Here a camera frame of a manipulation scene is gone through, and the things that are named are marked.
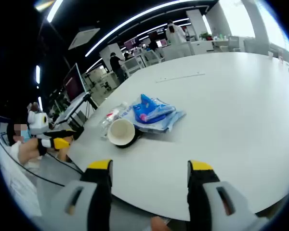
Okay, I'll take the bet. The person's right hand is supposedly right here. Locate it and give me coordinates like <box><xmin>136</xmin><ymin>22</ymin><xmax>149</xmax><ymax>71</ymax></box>
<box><xmin>150</xmin><ymin>216</ymin><xmax>171</xmax><ymax>231</ymax></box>

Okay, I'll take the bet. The clear bag with blue pad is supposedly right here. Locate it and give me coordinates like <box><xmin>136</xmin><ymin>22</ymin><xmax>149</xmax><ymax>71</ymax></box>
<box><xmin>120</xmin><ymin>103</ymin><xmax>187</xmax><ymax>133</ymax></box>

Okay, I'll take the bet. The large dark monitor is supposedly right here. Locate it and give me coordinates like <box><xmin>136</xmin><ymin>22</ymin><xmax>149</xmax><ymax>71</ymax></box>
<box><xmin>62</xmin><ymin>62</ymin><xmax>88</xmax><ymax>103</ymax></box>

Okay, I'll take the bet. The tilted white stand table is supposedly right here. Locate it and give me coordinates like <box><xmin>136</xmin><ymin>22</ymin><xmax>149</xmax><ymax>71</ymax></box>
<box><xmin>54</xmin><ymin>92</ymin><xmax>98</xmax><ymax>125</ymax></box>

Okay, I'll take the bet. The clear plastic bottle red label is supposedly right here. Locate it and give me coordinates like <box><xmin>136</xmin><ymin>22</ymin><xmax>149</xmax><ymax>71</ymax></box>
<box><xmin>100</xmin><ymin>102</ymin><xmax>129</xmax><ymax>141</ymax></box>

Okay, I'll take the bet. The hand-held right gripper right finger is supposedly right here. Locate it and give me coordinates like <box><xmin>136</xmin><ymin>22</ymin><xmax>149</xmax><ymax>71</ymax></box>
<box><xmin>186</xmin><ymin>160</ymin><xmax>270</xmax><ymax>231</ymax></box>

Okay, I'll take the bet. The blue tissue packet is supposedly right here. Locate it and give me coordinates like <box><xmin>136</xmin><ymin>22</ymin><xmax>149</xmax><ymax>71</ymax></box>
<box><xmin>132</xmin><ymin>93</ymin><xmax>177</xmax><ymax>124</ymax></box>

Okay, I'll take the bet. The white office chair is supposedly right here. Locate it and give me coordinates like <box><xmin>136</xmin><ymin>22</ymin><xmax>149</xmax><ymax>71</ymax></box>
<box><xmin>122</xmin><ymin>57</ymin><xmax>142</xmax><ymax>76</ymax></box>
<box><xmin>144</xmin><ymin>50</ymin><xmax>165</xmax><ymax>66</ymax></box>

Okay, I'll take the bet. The white paper cup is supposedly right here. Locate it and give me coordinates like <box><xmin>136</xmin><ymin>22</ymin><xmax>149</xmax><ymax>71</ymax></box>
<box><xmin>107</xmin><ymin>117</ymin><xmax>136</xmax><ymax>146</ymax></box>

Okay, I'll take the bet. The ceiling air vent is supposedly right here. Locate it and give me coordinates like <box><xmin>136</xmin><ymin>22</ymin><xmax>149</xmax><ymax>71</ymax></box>
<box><xmin>67</xmin><ymin>26</ymin><xmax>101</xmax><ymax>51</ymax></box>

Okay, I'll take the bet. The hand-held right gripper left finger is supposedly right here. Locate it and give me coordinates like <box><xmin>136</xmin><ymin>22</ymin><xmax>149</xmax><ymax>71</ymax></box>
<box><xmin>50</xmin><ymin>158</ymin><xmax>114</xmax><ymax>231</ymax></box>

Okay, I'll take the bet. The bright window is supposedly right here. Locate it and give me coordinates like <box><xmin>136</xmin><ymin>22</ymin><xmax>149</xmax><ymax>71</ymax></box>
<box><xmin>220</xmin><ymin>0</ymin><xmax>256</xmax><ymax>39</ymax></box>

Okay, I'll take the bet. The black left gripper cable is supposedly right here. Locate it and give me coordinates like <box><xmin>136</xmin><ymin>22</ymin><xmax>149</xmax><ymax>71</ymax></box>
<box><xmin>44</xmin><ymin>151</ymin><xmax>85</xmax><ymax>175</ymax></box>

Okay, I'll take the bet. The person's head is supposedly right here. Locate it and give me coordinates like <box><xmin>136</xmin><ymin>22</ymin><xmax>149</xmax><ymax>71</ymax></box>
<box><xmin>6</xmin><ymin>123</ymin><xmax>31</xmax><ymax>146</ymax></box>

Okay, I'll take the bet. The long ceiling light strip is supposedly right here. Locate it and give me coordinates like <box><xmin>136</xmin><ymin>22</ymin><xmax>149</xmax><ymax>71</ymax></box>
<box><xmin>85</xmin><ymin>0</ymin><xmax>183</xmax><ymax>58</ymax></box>

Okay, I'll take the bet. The person's left hand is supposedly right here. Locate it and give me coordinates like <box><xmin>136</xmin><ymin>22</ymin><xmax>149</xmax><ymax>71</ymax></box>
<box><xmin>17</xmin><ymin>135</ymin><xmax>76</xmax><ymax>167</ymax></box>

